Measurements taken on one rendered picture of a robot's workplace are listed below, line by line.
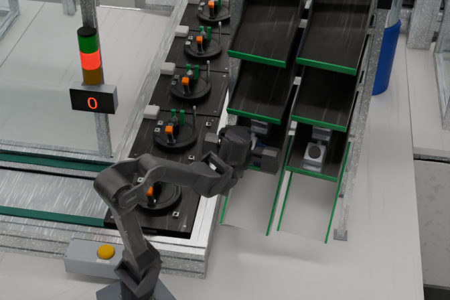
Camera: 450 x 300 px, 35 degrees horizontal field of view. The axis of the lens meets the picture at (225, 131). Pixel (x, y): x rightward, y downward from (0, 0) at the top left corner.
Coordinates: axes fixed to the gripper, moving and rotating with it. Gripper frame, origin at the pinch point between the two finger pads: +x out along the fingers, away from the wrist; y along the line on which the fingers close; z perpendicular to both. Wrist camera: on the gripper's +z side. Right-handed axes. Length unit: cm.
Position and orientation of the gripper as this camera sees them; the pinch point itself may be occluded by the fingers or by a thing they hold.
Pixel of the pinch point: (246, 144)
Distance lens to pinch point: 171.4
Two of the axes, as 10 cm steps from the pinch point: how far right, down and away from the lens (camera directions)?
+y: -9.5, -2.2, 2.4
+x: 3.1, -4.1, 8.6
